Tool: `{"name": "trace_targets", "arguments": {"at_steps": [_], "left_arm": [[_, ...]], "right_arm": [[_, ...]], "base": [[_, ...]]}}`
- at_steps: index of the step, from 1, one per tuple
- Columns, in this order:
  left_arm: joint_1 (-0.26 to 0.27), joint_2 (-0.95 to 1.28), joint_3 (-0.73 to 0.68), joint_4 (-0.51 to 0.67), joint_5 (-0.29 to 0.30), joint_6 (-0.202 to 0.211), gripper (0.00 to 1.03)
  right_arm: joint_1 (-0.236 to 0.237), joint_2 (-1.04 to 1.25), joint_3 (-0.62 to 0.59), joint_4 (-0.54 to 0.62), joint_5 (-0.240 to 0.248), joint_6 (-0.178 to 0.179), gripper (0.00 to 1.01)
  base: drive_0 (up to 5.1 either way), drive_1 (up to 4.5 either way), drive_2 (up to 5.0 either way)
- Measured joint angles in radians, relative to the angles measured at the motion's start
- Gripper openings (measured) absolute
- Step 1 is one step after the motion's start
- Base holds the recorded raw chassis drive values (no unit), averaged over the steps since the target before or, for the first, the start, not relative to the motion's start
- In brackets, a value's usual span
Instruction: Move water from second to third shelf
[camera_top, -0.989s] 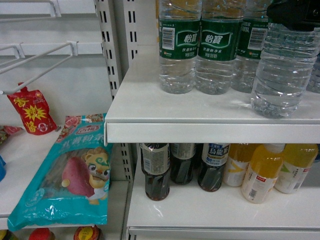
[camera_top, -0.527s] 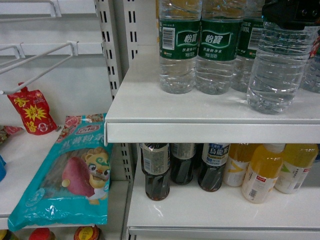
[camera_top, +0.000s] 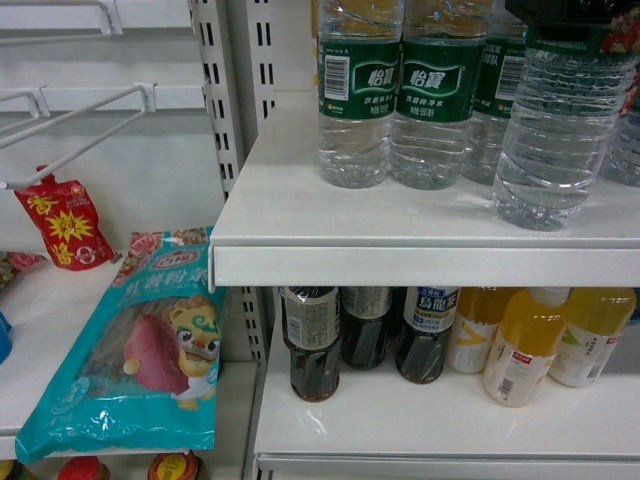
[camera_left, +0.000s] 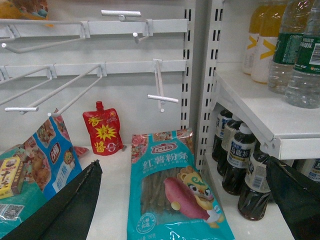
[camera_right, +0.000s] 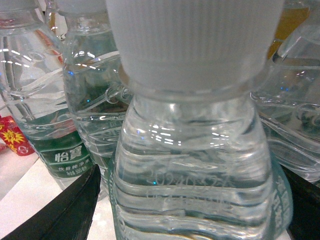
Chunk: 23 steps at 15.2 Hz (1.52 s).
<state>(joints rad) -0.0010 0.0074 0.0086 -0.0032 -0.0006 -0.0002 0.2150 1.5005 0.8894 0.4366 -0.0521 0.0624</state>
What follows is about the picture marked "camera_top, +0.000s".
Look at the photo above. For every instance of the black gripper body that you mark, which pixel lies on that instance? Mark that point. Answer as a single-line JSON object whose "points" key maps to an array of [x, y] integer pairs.
{"points": [[571, 20]]}

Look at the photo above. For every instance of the water bottle green label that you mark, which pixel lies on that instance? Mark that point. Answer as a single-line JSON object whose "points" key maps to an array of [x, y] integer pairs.
{"points": [[572, 88]]}

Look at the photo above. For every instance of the rear water bottle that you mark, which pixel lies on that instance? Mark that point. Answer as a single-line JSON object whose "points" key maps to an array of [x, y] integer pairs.
{"points": [[500, 70]]}

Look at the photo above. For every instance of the water bottle logo label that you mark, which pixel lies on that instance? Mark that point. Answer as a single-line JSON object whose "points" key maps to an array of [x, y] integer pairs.
{"points": [[441, 49]]}

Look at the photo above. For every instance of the right edge water bottle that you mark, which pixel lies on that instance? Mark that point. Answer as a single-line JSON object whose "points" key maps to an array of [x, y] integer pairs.
{"points": [[621, 164]]}

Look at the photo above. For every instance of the water bottle barcode label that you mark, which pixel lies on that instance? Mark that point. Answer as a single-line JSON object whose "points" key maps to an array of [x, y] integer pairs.
{"points": [[358, 65]]}

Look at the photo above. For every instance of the white slotted shelf upright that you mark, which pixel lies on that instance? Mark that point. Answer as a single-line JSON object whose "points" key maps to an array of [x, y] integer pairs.
{"points": [[245, 337]]}

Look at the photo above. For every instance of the white water shelf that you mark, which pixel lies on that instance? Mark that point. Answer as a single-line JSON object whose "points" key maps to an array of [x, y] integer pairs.
{"points": [[284, 225]]}

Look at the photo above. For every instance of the white bottom drink shelf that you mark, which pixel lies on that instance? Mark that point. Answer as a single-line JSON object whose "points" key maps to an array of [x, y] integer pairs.
{"points": [[379, 424]]}

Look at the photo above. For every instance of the white left shelf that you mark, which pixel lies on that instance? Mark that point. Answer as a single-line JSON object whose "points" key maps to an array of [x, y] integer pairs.
{"points": [[47, 308]]}

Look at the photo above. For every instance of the yellow juice bottle right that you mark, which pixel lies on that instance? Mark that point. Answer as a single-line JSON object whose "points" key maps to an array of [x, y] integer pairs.
{"points": [[597, 317]]}

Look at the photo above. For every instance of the yellow juice bottle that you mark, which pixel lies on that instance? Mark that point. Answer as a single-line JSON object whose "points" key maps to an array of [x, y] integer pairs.
{"points": [[525, 344], [597, 317], [478, 315]]}

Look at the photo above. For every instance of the yellow juice bottle front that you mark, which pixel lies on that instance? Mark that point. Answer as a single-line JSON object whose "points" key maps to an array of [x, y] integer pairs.
{"points": [[525, 344]]}

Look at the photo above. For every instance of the oolong tea bottle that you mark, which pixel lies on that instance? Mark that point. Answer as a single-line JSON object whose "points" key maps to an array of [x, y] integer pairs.
{"points": [[428, 317]]}

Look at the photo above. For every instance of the yellow juice bottle left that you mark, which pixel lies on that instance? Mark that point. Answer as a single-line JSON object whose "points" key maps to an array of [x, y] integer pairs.
{"points": [[478, 315]]}

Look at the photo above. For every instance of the dark tea bottle middle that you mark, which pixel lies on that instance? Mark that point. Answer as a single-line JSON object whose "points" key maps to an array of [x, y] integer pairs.
{"points": [[365, 313]]}

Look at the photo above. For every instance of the dark tea bottle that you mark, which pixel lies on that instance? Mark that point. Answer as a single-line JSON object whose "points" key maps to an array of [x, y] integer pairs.
{"points": [[365, 313], [311, 328]]}

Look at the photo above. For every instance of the dark tea bottle front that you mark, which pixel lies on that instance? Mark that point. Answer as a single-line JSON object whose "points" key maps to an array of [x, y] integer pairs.
{"points": [[311, 328]]}

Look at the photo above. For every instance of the red seasoning pouch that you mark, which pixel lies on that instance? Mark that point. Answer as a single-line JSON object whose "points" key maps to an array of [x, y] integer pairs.
{"points": [[68, 222]]}

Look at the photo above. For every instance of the teal sweet potato noodle bag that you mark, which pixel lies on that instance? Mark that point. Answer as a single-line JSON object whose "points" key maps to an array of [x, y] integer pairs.
{"points": [[143, 373]]}

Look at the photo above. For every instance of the orange lid jar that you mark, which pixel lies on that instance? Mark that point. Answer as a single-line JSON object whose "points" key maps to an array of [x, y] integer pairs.
{"points": [[175, 466]]}

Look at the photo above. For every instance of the floral snack packet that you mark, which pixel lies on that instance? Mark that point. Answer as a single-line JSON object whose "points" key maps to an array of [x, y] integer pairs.
{"points": [[13, 263]]}

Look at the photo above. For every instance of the red lid jar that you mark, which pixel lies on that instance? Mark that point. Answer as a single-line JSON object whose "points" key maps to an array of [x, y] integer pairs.
{"points": [[84, 468]]}

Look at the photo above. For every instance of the white wire hook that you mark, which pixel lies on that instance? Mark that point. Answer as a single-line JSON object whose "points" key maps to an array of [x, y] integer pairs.
{"points": [[100, 16], [102, 113]]}

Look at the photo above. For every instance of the upper white wire hook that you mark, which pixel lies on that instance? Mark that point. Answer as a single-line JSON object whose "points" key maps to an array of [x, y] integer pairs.
{"points": [[100, 16]]}

